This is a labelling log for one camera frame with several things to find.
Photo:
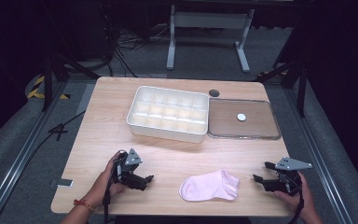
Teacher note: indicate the aluminium floor rail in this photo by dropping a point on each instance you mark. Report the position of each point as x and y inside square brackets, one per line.
[21, 155]
[317, 146]

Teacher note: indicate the pink sock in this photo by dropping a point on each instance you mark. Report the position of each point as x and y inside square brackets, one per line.
[208, 186]

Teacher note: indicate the person's left hand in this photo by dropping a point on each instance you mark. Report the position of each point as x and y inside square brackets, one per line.
[102, 186]

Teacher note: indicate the person's right hand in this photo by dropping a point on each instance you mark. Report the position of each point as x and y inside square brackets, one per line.
[306, 202]

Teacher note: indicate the black metal stand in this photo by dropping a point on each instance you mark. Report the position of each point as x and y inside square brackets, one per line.
[301, 87]
[47, 84]

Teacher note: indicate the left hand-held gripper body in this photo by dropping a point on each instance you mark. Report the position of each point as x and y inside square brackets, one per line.
[133, 159]

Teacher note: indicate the white metal desk frame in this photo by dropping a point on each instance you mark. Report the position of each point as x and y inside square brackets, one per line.
[208, 20]

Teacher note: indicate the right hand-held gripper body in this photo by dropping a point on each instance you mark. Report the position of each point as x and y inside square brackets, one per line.
[292, 164]

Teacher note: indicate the yellow black hazard tape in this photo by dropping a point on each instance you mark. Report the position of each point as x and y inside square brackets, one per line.
[34, 92]

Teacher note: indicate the dark round table grommet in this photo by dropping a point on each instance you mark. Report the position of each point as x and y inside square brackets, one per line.
[214, 93]

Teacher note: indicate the grey tape piece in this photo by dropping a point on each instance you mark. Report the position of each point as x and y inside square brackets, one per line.
[62, 183]

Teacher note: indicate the black tape floor mark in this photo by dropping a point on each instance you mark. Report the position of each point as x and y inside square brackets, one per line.
[58, 130]

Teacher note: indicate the white divided storage box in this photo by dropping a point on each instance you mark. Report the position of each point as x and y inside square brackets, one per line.
[167, 134]

